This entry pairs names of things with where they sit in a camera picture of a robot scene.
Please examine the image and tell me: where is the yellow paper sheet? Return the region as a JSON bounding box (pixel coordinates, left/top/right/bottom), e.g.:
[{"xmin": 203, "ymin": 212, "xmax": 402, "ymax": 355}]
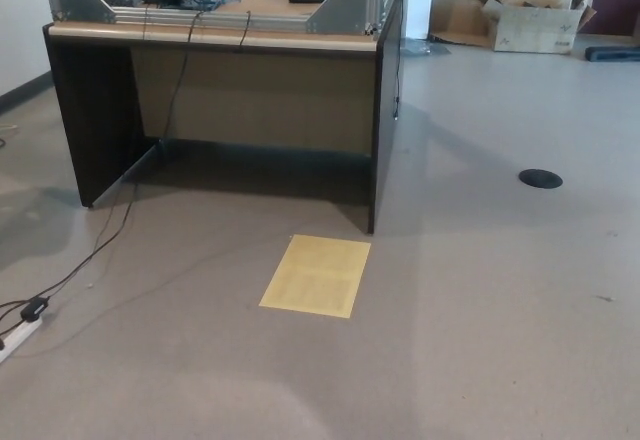
[{"xmin": 258, "ymin": 233, "xmax": 372, "ymax": 319}]

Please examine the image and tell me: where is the dark desk with beige top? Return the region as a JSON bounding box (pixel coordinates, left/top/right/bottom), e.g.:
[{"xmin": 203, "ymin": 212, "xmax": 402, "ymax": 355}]
[{"xmin": 42, "ymin": 0, "xmax": 411, "ymax": 235}]

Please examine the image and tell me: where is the clear plastic wrap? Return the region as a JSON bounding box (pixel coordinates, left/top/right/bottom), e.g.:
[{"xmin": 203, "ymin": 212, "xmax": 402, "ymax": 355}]
[{"xmin": 402, "ymin": 38, "xmax": 451, "ymax": 57}]

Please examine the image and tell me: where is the round black floor cover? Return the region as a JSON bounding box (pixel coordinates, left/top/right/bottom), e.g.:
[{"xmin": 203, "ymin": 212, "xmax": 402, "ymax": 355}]
[{"xmin": 518, "ymin": 168, "xmax": 564, "ymax": 190}]

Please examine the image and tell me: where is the flattened brown cardboard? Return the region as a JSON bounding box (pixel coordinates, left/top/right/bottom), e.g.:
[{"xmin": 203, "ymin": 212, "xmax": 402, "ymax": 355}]
[{"xmin": 428, "ymin": 0, "xmax": 501, "ymax": 50}]

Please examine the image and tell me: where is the white cardboard box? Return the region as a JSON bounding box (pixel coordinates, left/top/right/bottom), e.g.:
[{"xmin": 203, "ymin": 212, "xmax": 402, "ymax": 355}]
[{"xmin": 477, "ymin": 0, "xmax": 599, "ymax": 55}]

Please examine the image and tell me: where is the black power adapter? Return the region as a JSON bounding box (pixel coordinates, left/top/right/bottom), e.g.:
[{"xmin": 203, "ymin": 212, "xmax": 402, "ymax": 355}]
[{"xmin": 19, "ymin": 297, "xmax": 50, "ymax": 322}]

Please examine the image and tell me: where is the dark blue foam piece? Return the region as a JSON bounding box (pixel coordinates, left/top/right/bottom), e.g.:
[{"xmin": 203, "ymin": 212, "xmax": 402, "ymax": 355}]
[{"xmin": 583, "ymin": 45, "xmax": 640, "ymax": 65}]

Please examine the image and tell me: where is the white power strip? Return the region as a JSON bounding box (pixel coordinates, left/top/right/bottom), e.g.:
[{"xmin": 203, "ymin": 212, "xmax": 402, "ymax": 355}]
[{"xmin": 0, "ymin": 317, "xmax": 44, "ymax": 364}]

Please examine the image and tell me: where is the thin black hanging cable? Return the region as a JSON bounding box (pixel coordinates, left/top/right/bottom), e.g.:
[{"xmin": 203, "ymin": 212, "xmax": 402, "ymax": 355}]
[{"xmin": 384, "ymin": 0, "xmax": 404, "ymax": 120}]

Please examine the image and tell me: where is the long black power cable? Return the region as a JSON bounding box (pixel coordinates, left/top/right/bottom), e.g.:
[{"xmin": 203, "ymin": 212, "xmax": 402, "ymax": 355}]
[{"xmin": 44, "ymin": 9, "xmax": 206, "ymax": 301}]

